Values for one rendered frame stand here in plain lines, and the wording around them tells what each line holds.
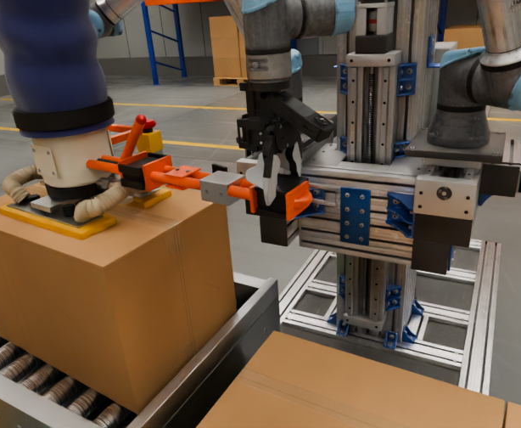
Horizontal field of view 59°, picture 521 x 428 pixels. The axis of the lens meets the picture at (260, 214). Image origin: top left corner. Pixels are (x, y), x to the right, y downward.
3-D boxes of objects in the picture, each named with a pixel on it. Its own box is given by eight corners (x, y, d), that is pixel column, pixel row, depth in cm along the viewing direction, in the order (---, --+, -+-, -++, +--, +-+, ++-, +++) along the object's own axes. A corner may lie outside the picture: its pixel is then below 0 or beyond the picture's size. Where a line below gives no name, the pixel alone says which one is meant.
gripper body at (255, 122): (261, 141, 89) (256, 76, 84) (301, 145, 84) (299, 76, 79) (238, 152, 83) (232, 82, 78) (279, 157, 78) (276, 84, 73)
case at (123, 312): (-3, 335, 139) (-48, 213, 122) (103, 272, 169) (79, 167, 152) (138, 415, 108) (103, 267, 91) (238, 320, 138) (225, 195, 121)
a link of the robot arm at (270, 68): (299, 49, 77) (273, 56, 71) (299, 78, 79) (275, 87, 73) (261, 50, 81) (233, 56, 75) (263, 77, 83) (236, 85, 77)
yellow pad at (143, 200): (62, 189, 134) (58, 172, 132) (90, 178, 142) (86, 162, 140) (145, 210, 117) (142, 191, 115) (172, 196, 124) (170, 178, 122)
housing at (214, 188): (199, 200, 93) (197, 180, 91) (221, 189, 98) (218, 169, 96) (227, 207, 89) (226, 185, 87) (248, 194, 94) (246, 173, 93)
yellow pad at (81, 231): (-2, 214, 120) (-8, 196, 118) (33, 200, 127) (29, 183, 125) (82, 242, 102) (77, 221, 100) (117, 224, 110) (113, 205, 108)
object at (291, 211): (250, 212, 86) (248, 187, 83) (271, 198, 91) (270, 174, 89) (289, 221, 81) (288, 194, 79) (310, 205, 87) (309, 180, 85)
